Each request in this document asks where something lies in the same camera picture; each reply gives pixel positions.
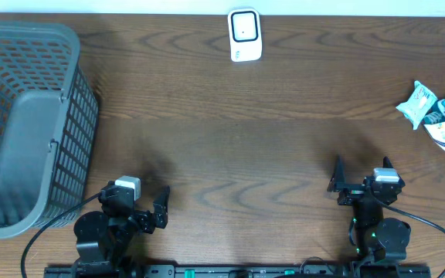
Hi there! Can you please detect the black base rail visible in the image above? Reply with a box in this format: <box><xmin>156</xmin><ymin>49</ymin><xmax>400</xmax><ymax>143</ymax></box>
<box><xmin>44</xmin><ymin>263</ymin><xmax>432</xmax><ymax>278</ymax></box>

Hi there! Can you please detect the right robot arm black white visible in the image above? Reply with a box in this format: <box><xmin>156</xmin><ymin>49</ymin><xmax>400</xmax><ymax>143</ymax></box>
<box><xmin>328</xmin><ymin>158</ymin><xmax>411</xmax><ymax>277</ymax></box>

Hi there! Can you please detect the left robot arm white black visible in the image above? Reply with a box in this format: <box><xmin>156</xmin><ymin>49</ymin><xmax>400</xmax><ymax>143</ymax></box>
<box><xmin>71</xmin><ymin>181</ymin><xmax>170</xmax><ymax>278</ymax></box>

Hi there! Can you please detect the dark grey plastic basket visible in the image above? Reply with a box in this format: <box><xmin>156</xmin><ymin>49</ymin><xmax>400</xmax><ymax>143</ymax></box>
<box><xmin>0</xmin><ymin>21</ymin><xmax>98</xmax><ymax>239</ymax></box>

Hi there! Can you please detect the teal wet wipes pack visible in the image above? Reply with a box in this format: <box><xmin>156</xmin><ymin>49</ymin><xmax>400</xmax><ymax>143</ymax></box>
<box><xmin>396</xmin><ymin>80</ymin><xmax>438</xmax><ymax>130</ymax></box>

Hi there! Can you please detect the white barcode scanner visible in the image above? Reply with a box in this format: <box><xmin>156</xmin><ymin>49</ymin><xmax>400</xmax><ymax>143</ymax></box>
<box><xmin>227</xmin><ymin>8</ymin><xmax>263</xmax><ymax>63</ymax></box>

